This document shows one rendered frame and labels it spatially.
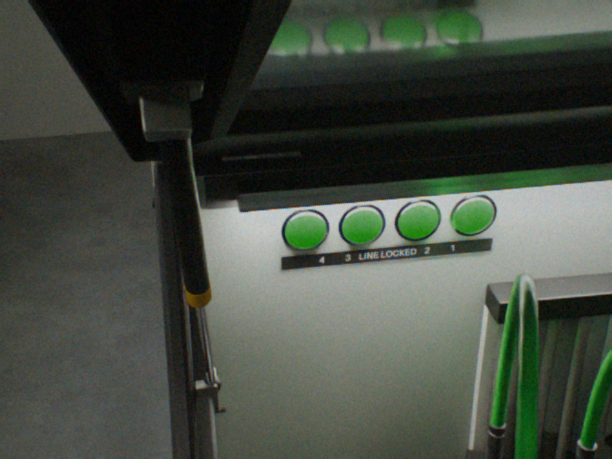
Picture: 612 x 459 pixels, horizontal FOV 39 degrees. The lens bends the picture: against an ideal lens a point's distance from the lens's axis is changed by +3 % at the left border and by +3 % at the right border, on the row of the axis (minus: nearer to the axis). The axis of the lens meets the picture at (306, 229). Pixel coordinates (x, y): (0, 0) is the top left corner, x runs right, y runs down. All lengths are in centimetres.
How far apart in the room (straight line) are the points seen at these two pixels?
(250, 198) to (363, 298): 20
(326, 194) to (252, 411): 30
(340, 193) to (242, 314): 19
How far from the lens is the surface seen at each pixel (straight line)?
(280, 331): 94
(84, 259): 353
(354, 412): 104
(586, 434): 98
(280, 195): 82
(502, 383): 94
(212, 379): 77
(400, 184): 84
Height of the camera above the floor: 182
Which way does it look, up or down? 30 degrees down
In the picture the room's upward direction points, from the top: straight up
